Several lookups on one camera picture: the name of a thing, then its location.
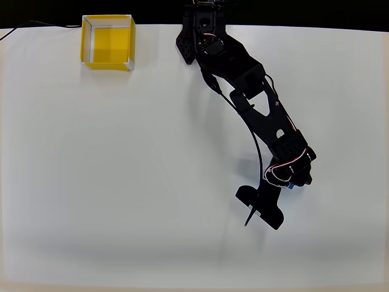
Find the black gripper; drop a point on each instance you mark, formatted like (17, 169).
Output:
(304, 179)

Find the blue block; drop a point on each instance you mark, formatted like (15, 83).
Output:
(291, 186)

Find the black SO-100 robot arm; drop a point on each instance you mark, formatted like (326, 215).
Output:
(258, 103)

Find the black lattice robot base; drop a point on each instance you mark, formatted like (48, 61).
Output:
(186, 45)

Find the yellow open box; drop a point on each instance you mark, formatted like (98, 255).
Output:
(112, 42)

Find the black bar-shaped wrist camera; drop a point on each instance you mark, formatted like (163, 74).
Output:
(264, 203)

